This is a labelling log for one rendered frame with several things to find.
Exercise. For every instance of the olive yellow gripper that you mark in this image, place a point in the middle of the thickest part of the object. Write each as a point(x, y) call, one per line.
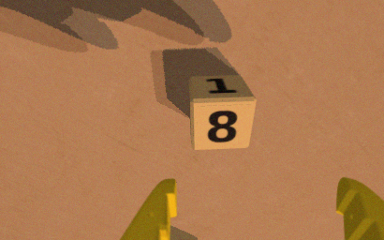
point(363, 212)

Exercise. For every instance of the tan number cube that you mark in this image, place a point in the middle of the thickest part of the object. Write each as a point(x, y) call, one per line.
point(221, 112)

